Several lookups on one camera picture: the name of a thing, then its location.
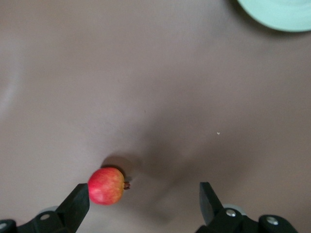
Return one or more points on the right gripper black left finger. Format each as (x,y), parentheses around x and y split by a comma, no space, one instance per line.
(75,204)

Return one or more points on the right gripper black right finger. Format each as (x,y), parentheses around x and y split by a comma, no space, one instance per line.
(209,204)

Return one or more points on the red pomegranate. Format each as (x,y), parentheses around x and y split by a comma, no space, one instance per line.
(107,187)

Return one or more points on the green round plate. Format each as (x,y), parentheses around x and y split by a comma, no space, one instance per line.
(279,14)

